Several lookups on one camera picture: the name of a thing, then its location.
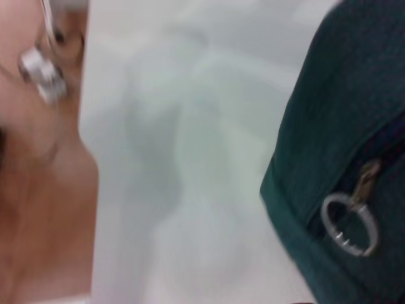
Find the dark teal fabric bag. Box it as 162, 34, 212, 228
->
259, 0, 405, 304

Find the silver zipper pull ring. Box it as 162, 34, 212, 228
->
320, 160, 380, 257

